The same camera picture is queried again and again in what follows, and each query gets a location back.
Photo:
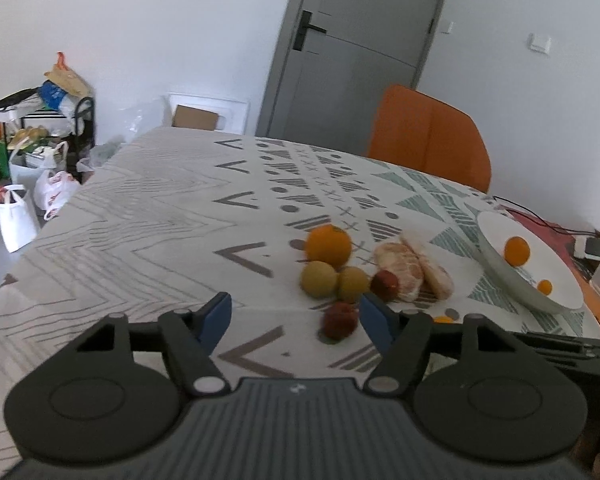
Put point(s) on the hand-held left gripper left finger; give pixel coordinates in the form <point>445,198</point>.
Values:
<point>215,317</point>

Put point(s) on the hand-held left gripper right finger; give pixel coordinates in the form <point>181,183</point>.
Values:
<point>375,317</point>

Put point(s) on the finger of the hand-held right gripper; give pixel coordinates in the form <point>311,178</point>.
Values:
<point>560,346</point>

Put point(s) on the dark red round fruit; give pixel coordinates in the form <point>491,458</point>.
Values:
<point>339,321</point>
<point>385,285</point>

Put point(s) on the yellow-green round fruit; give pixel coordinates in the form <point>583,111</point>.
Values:
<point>352,283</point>
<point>319,278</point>

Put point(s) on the peeled citrus piece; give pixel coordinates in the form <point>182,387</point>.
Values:
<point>435,272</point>
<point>397,270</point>

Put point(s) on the small orange kumquat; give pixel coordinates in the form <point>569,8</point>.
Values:
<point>545,286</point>
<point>442,319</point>

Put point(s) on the white plate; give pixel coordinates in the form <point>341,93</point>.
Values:
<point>555,265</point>

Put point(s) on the large orange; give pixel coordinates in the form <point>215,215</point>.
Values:
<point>328,245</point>

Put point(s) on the medium orange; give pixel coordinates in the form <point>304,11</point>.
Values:
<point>516,251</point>

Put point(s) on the white power adapter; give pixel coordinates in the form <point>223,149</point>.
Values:
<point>592,247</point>

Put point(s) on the patterned grey green tablecloth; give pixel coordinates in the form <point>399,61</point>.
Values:
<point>130,235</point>

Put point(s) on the orange chair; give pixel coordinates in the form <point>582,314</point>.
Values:
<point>425,135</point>

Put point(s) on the brown cardboard piece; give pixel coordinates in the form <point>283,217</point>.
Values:
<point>195,117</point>

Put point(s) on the white red printed plastic bag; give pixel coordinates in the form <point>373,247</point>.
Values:
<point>55,192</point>
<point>17,220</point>

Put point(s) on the white foam board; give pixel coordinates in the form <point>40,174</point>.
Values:
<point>235,110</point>

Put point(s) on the clear plastic sheet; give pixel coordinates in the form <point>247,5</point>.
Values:
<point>135,120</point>

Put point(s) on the black metal rack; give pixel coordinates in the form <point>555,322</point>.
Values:
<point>86,125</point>

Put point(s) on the grey door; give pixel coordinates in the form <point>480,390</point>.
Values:
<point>360,60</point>

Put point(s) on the blue packet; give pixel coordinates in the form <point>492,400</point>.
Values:
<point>54,93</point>

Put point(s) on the brown paper bag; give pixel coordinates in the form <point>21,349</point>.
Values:
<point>67,79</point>

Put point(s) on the black flat item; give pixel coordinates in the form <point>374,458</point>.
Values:
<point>17,98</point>

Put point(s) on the small narrow wall switch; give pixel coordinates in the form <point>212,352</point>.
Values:
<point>447,27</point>

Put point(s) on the white wall switch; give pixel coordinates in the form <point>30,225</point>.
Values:
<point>540,43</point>

